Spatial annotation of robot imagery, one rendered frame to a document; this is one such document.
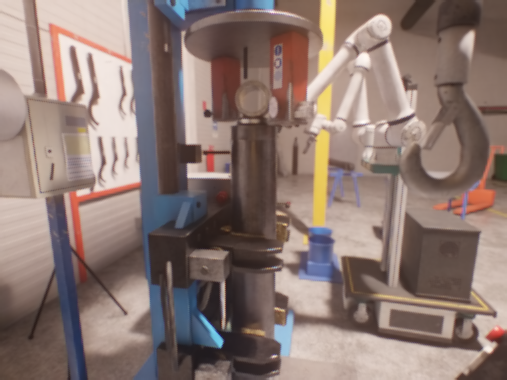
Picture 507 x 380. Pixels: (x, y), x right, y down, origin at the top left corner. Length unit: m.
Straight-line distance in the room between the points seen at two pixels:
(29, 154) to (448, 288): 2.47
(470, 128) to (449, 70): 0.07
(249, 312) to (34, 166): 1.08
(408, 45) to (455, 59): 12.55
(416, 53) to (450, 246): 11.12
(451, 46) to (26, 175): 1.34
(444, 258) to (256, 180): 1.53
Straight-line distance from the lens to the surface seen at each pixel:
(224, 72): 1.34
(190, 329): 1.21
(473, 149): 0.38
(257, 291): 1.31
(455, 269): 2.32
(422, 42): 13.08
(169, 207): 1.16
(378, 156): 1.97
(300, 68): 1.11
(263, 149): 1.13
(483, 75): 13.60
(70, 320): 1.72
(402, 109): 1.82
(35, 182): 1.36
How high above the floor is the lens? 1.40
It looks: 10 degrees down
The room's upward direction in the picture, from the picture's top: straight up
